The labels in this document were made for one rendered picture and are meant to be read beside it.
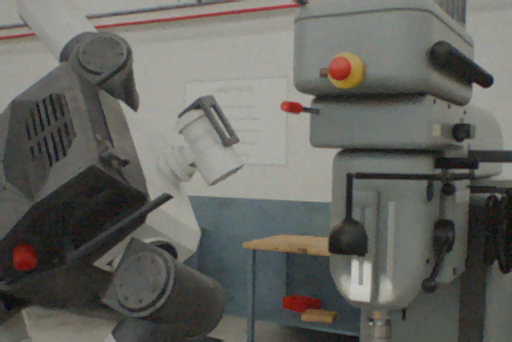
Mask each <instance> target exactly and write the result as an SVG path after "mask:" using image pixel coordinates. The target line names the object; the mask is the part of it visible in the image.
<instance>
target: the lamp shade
mask: <svg viewBox="0 0 512 342"><path fill-rule="evenodd" d="M328 252H329V253H331V254H336V255H343V256H360V255H366V254H368V234H367V231H366V228H365V225H363V224H362V223H361V222H360V221H358V220H357V219H353V218H352V219H345V218H343V219H339V220H338V221H337V222H336V223H334V224H333V225H332V226H331V231H330V234H329V237H328Z"/></svg>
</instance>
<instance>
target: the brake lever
mask: <svg viewBox="0 0 512 342"><path fill-rule="evenodd" d="M280 108H281V111H282V112H286V113H289V114H295V115H298V114H300V113H306V114H319V108H313V107H304V106H302V104H301V103H300V102H299V101H282V102H281V105H280Z"/></svg>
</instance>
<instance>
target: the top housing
mask: <svg viewBox="0 0 512 342"><path fill-rule="evenodd" d="M293 23H294V26H293V87H294V89H296V90H297V91H298V92H300V93H301V94H304V95H312V96H316V97H321V96H346V95H396V94H421V93H425V94H429V95H433V96H436V97H437V98H440V99H442V100H444V101H449V102H451V103H454V104H456V105H459V106H461V107H464V106H466V105H467V104H468V103H469V102H470V101H471V100H472V97H473V83H471V84H469V83H468V79H467V78H465V77H462V76H460V75H459V74H458V73H456V72H454V71H452V70H450V69H448V67H446V68H445V69H442V68H441V64H440V63H438V62H437V61H436V60H434V59H433V58H432V57H431V54H430V50H431V47H432V46H433V45H434V44H435V43H436V42H437V41H440V40H445V41H447V42H448V43H449V44H451V45H452V46H454V47H455V48H456V49H458V50H459V51H460V52H462V53H463V54H465V55H466V57H468V58H470V59H472V60H473V62H474V50H473V48H474V40H473V37H472V36H471V35H469V34H467V33H466V31H465V30H464V29H463V28H461V27H460V26H459V25H458V24H457V23H456V22H455V21H454V20H453V19H452V18H451V17H449V16H448V15H447V14H446V13H445V12H444V11H443V10H442V9H440V8H439V7H438V6H437V5H436V4H435V3H434V2H433V1H432V0H327V1H319V2H313V3H306V4H305V5H303V6H301V7H300V8H299V9H297V10H296V12H295V14H294V18H293ZM342 52H349V53H352V54H355V55H356V56H357V57H359V58H361V60H362V63H363V65H364V75H363V77H362V81H361V82H360V83H359V84H358V85H356V86H355V87H354V88H352V89H341V88H338V87H337V86H335V85H334V84H333V83H331V80H330V78H329V75H328V77H319V69H321V68H329V64H330V63H331V60H332V58H334V57H335V56H337V54H339V53H342Z"/></svg>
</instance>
